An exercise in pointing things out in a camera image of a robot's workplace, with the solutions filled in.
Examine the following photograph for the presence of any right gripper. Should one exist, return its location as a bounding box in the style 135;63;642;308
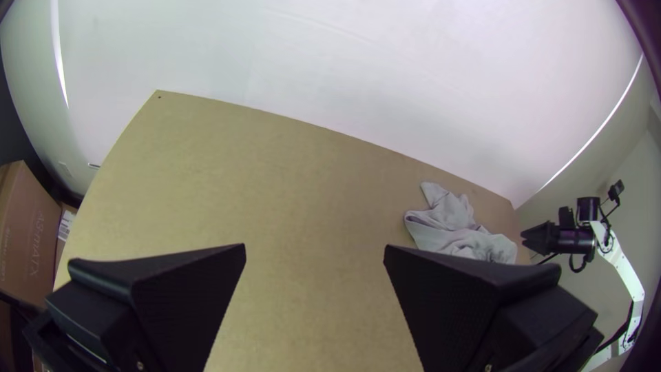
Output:
520;220;565;257

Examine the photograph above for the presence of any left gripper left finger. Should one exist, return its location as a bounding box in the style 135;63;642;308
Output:
45;243;248;372

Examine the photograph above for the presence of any grey t-shirt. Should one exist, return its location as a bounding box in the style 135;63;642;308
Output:
403;181;519;265

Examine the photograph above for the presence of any black cable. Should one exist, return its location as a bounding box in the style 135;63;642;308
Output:
567;249;596;274

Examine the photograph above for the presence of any large cardboard box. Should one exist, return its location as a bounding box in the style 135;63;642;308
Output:
0;160;63;311

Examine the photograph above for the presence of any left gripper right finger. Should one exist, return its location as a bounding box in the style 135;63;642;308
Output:
382;244;606;372

